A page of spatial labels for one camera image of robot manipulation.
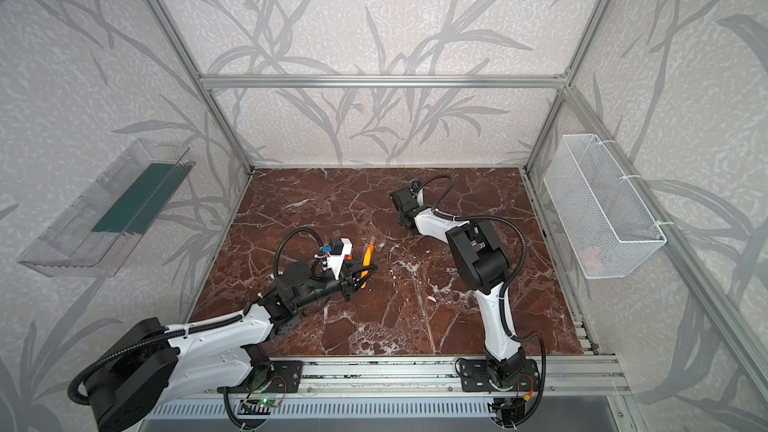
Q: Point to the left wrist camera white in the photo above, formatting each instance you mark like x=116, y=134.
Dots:
x=335, y=254

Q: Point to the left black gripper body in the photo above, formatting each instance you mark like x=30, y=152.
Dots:
x=350, y=282

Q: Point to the clear plastic wall tray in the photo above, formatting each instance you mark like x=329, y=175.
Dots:
x=96, y=234

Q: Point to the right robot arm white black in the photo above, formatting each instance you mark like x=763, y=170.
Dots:
x=486, y=268

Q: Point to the orange marker diagonal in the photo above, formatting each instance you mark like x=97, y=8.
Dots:
x=367, y=261

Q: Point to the white wire mesh basket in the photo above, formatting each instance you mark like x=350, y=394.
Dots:
x=609, y=227

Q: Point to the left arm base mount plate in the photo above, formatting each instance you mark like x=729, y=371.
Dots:
x=281, y=377

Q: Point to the green circuit board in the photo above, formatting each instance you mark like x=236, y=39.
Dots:
x=259, y=406

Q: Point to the aluminium front rail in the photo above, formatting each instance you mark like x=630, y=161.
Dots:
x=439, y=376

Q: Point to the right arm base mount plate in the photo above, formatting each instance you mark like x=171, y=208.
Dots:
x=477, y=375

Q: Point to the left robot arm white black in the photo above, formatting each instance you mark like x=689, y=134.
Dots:
x=153, y=364

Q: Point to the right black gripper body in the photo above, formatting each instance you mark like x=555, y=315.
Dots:
x=400, y=201

